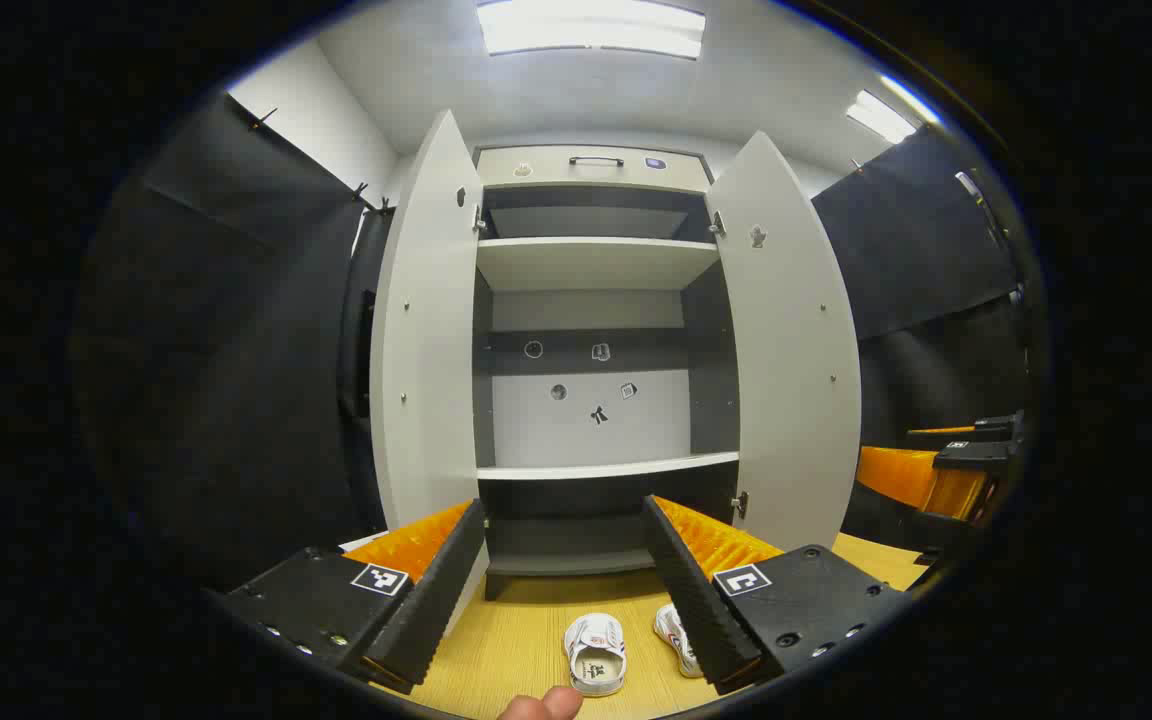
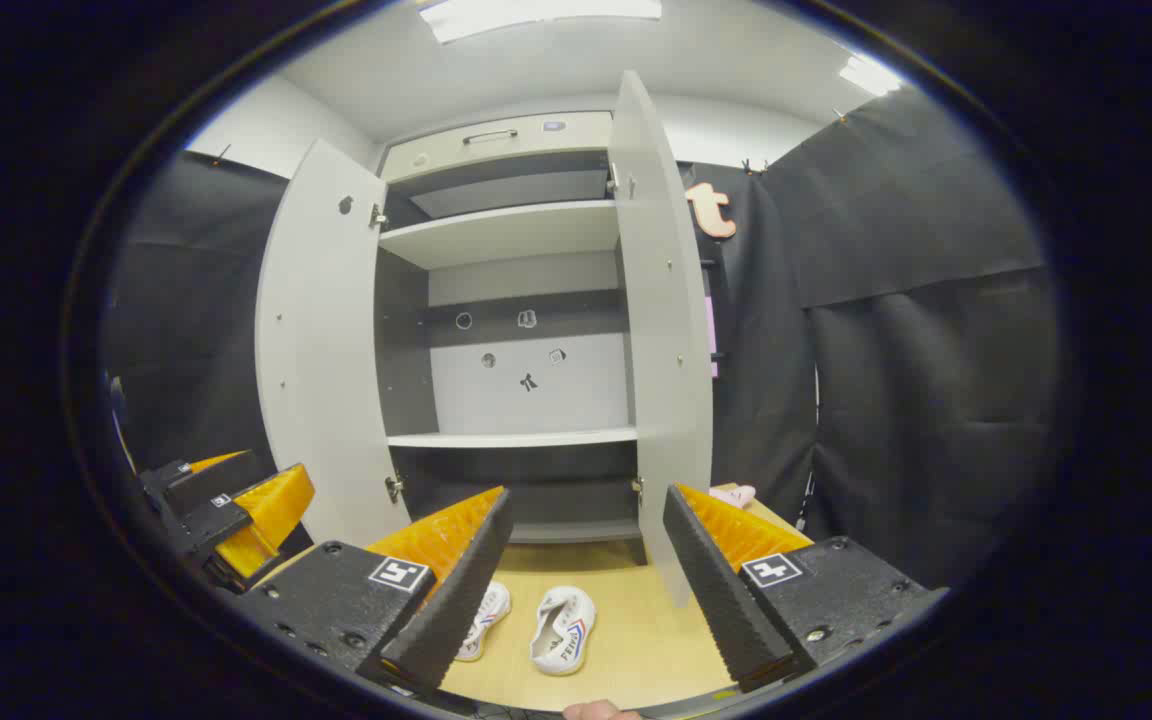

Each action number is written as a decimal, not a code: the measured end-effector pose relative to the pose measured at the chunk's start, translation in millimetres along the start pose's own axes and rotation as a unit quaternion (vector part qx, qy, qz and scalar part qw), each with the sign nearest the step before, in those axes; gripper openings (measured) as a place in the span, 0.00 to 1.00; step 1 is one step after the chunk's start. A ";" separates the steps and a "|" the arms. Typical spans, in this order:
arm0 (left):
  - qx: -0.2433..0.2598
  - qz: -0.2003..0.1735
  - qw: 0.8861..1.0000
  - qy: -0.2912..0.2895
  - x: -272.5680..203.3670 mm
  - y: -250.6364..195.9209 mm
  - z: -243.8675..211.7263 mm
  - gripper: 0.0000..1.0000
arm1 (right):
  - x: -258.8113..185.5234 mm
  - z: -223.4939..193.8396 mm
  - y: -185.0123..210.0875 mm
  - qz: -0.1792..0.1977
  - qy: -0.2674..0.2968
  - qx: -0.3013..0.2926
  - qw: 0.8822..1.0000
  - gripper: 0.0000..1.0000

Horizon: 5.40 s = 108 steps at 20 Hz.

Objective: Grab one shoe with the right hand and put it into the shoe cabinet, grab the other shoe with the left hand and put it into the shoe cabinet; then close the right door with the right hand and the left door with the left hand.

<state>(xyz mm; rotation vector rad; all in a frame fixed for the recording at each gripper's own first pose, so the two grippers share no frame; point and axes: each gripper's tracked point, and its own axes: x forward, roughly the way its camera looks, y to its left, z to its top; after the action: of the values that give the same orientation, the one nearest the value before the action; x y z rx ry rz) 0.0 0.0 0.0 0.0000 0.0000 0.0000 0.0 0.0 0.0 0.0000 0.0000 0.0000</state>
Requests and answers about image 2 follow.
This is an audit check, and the black backdrop cloth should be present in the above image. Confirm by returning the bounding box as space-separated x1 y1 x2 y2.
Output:
101 85 1062 593

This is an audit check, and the white canvas shoe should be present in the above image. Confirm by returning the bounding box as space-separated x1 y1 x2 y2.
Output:
454 580 513 663
530 585 598 677

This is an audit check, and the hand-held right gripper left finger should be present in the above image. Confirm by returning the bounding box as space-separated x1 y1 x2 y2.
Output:
236 486 515 698

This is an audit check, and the small ceiling light panel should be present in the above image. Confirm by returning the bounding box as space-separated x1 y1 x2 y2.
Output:
839 53 905 99

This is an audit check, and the grey cabinet drawer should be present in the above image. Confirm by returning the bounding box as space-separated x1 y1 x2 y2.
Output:
381 111 615 184

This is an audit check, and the grey shoe cabinet door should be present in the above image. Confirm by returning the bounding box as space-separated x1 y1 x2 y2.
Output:
608 68 715 609
254 138 412 549

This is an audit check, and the long ceiling light panel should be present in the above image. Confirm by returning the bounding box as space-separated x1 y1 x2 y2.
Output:
416 0 664 45

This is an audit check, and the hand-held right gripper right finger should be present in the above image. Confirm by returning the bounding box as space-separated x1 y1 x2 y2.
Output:
662 484 949 693

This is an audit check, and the grey shoe cabinet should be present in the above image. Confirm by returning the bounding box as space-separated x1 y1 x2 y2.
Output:
372 110 652 546

